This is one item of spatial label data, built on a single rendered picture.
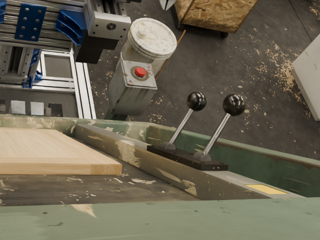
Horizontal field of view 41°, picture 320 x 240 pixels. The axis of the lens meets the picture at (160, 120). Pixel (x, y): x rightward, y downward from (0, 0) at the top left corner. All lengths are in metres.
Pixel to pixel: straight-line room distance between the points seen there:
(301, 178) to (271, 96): 2.58
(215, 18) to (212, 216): 3.17
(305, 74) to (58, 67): 2.02
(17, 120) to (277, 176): 0.75
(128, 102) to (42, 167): 0.83
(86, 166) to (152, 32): 1.94
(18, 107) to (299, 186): 0.97
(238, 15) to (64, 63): 1.50
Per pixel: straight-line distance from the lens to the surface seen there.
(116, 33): 1.57
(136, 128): 1.36
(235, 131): 2.92
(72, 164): 0.72
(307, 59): 3.59
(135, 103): 1.52
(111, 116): 1.63
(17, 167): 0.71
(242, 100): 0.68
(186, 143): 1.15
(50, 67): 2.36
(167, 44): 2.58
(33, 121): 1.27
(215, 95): 3.03
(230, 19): 3.37
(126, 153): 0.89
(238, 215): 0.16
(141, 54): 2.49
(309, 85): 3.54
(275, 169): 0.86
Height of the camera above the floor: 1.94
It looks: 47 degrees down
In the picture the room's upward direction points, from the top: 35 degrees clockwise
